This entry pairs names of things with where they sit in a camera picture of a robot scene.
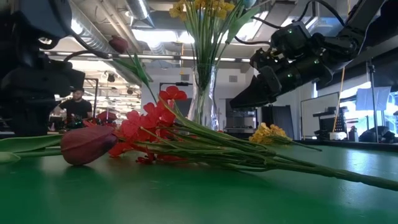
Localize dark metal cabinet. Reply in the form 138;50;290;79
225;98;259;139

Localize yellow daffodil bunch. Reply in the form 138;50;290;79
169;0;237;130

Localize green flower stems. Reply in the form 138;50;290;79
214;0;261;68

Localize red background machine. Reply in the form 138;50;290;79
96;111;118;124

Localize black equipment rack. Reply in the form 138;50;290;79
312;106;348;141

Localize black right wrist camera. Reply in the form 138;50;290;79
270;21;313;60

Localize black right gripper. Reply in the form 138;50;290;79
229;46;333;109

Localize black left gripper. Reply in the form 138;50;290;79
0;60;86;138

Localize black light stand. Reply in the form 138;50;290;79
366;60;381;143

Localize white diffuser panel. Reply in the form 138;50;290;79
356;86;392;111

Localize black curtain panel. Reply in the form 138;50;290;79
261;105;295;140

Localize orange-yellow flower bunch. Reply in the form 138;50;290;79
248;122;323;152

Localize red poppy flower bunch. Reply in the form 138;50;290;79
107;85;398;192

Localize person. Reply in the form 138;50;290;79
58;88;93;128

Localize yellow hanging cable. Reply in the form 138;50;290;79
331;67;346;133

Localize black table edge frame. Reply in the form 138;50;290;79
0;130;398;153

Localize small white box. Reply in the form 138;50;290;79
328;131;348;141

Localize small silver ceiling duct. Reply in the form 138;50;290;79
126;0;156;29

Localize black bag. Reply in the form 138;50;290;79
359;126;398;144

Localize clear glass vase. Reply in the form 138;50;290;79
188;63;220;131

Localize white board panel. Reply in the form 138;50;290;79
300;91;340;139

